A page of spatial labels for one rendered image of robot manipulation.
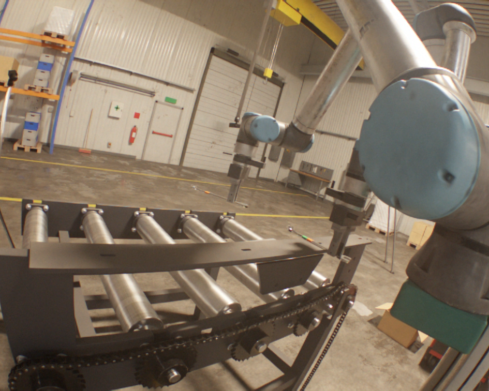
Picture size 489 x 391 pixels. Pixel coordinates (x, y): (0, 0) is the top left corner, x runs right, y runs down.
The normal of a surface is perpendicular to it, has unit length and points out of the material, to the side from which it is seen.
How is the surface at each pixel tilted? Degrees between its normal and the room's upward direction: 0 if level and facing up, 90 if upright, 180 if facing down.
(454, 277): 70
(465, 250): 89
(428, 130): 94
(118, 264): 0
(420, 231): 90
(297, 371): 90
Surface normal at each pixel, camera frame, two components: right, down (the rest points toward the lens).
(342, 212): -0.74, -0.08
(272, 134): 0.18, 0.23
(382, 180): -0.93, -0.11
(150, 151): 0.62, 0.31
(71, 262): 0.26, -0.95
